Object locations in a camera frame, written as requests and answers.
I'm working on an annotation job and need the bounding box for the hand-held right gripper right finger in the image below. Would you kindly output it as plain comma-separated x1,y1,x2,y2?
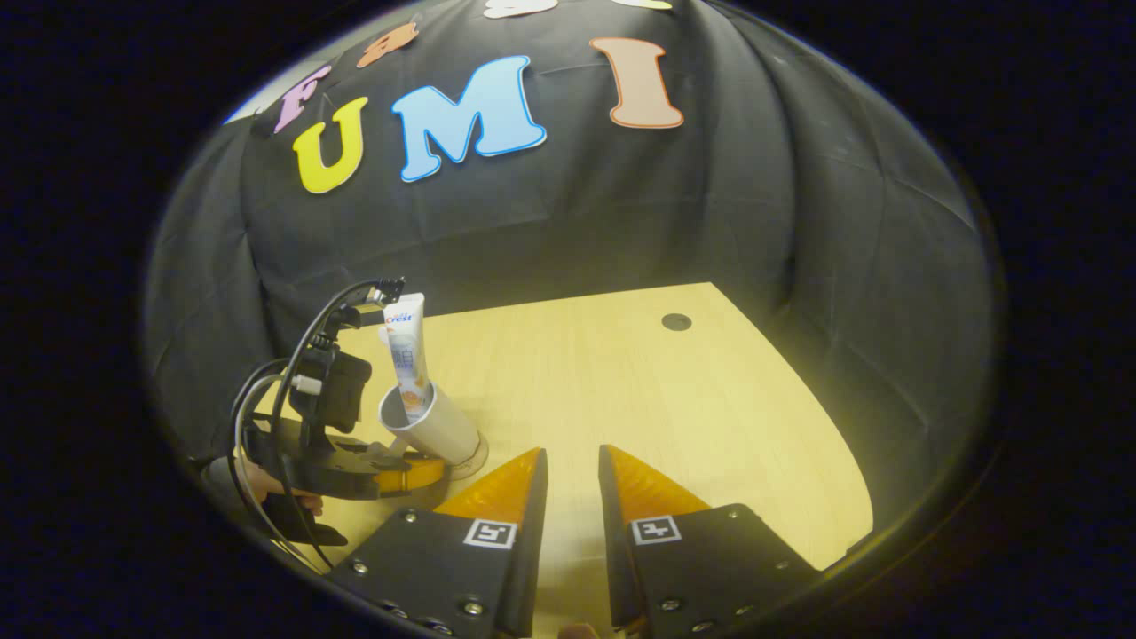
598,443,824,639

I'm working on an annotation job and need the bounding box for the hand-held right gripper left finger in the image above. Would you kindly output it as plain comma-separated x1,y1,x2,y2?
327,447,549,639

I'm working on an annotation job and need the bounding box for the white cup with wooden handle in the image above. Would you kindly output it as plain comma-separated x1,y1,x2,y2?
378,381,485,468

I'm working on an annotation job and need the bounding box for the white toothpaste tube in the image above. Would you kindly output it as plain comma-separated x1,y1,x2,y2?
381,293,435,421

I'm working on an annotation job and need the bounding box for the black backdrop cloth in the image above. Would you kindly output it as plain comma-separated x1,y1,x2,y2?
140,0,1001,538

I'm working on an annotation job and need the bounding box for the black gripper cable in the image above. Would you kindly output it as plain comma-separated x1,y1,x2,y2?
231,279,384,571

